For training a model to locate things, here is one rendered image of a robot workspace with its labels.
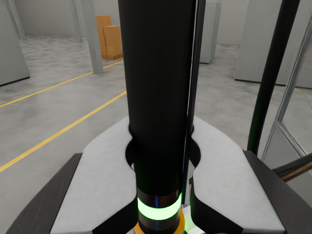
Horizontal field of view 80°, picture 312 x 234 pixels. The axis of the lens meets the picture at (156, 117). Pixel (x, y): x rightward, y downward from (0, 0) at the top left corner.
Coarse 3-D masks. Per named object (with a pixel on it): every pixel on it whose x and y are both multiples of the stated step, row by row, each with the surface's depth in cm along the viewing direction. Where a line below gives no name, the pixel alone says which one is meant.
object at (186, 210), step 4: (184, 208) 19; (188, 208) 19; (184, 212) 19; (188, 212) 19; (196, 228) 18; (184, 232) 18; (188, 232) 17; (192, 232) 17; (196, 232) 17; (200, 232) 17; (204, 232) 17
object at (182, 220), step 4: (180, 208) 16; (180, 212) 16; (180, 216) 16; (180, 220) 15; (184, 220) 16; (136, 224) 15; (180, 224) 15; (184, 224) 15; (136, 228) 15; (140, 228) 15; (180, 228) 15; (136, 232) 15; (140, 232) 14; (176, 232) 14; (180, 232) 15
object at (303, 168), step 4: (308, 164) 25; (300, 168) 24; (304, 168) 24; (308, 168) 25; (292, 172) 24; (296, 172) 24; (300, 172) 24; (304, 172) 24; (280, 176) 23; (284, 176) 23; (288, 176) 23; (292, 176) 23; (296, 176) 24; (284, 180) 23; (288, 180) 23
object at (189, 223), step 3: (189, 213) 19; (186, 216) 18; (189, 216) 18; (186, 219) 18; (189, 219) 18; (186, 222) 18; (189, 222) 18; (192, 222) 18; (186, 225) 18; (189, 225) 18; (192, 225) 18; (189, 228) 18; (192, 228) 18
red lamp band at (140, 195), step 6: (180, 186) 12; (138, 192) 13; (144, 192) 12; (174, 192) 12; (180, 192) 13; (144, 198) 12; (150, 198) 12; (156, 198) 12; (162, 198) 12; (168, 198) 12; (174, 198) 12; (150, 204) 12; (156, 204) 12; (162, 204) 12; (168, 204) 12
